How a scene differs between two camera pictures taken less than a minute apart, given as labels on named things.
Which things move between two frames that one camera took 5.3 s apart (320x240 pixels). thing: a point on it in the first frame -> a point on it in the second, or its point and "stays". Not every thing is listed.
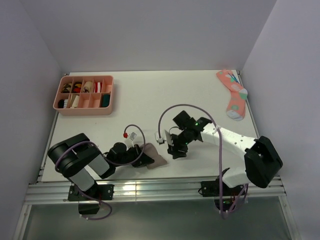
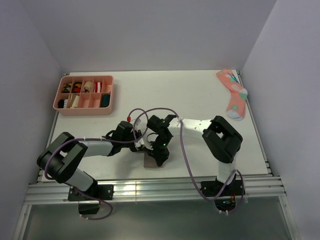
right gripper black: (173, 149) -> (160, 156)
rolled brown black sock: (67, 88) stays
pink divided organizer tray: (84, 95) stays
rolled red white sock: (98, 87) stays
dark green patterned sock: (105, 100) stays
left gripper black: (143, 160) -> (133, 149)
